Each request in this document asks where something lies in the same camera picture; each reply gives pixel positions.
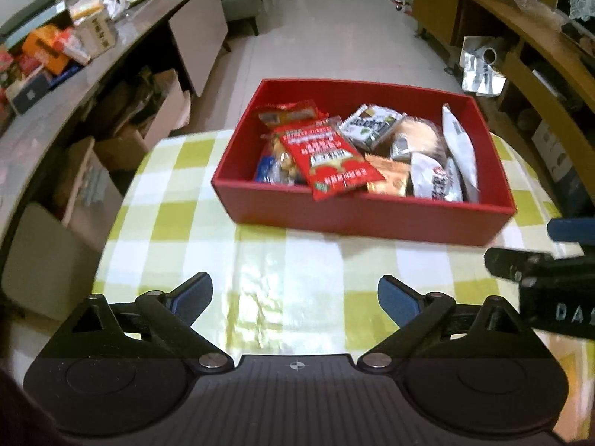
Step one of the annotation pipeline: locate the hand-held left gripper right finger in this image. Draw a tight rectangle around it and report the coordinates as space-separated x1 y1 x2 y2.
357 275 554 372

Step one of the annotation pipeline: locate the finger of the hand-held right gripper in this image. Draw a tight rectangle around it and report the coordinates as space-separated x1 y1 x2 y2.
484 248 554 284
547 216 595 242

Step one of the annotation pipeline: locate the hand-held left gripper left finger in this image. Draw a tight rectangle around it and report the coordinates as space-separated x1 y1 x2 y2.
39 272 233 372

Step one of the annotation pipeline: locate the red cardboard box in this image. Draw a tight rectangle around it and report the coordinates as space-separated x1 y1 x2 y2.
211 79 517 247

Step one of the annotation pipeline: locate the white black candy wrapper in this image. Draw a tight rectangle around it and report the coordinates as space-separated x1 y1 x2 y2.
410 152 464 203

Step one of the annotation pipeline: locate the brown snack packet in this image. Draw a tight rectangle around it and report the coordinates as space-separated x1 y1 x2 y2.
364 152 413 197

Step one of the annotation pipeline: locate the white sachet packet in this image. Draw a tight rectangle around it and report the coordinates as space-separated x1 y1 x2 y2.
441 103 480 204

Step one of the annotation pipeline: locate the round cake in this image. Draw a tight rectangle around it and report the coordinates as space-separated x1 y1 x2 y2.
389 115 451 162

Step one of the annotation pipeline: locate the red packet with green edge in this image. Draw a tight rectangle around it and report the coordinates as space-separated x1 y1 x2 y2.
273 116 386 201

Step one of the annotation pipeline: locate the clear corn puff packet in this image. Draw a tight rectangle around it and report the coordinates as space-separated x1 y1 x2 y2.
253 132 310 187

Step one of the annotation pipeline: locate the green white snack packet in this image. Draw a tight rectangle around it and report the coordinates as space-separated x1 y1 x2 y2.
338 103 404 148

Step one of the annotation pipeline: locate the large red snack packet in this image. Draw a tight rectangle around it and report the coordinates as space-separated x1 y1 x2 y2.
257 100 326 127

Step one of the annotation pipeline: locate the beige board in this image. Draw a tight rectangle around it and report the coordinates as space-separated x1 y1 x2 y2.
2 202 104 322

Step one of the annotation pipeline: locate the brown cardboard box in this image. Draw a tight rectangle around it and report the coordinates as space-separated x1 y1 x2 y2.
93 70 192 174

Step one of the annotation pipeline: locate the silver foil bag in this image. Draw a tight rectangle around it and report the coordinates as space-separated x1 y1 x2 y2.
460 36 507 99

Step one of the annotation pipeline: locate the dark blue box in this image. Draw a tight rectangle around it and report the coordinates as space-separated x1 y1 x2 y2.
7 72 53 115

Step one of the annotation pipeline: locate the white carton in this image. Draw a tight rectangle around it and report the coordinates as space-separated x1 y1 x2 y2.
74 14 118 59

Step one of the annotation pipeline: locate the pile of red packets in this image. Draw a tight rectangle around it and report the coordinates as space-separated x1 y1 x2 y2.
0 49 29 104

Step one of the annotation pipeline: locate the orange carton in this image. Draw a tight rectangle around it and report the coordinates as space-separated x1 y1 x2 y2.
22 25 71 76

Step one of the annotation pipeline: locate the white plastic bag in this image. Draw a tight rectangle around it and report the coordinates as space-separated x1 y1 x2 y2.
67 0 131 22

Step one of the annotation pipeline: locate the grey printer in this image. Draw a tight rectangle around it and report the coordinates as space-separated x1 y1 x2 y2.
0 0 70 50

